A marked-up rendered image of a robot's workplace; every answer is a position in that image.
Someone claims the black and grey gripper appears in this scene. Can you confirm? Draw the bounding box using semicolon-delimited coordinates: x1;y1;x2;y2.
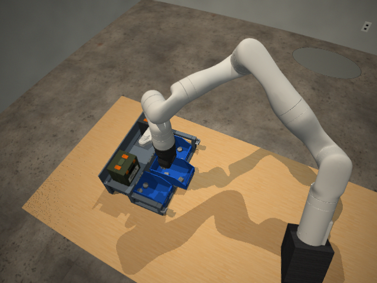
139;127;177;170

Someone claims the blue bin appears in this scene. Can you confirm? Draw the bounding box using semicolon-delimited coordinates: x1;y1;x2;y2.
133;171;173;207
150;156;194;189
174;135;191;161

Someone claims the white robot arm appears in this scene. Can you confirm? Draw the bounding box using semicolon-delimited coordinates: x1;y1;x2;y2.
141;38;352;246

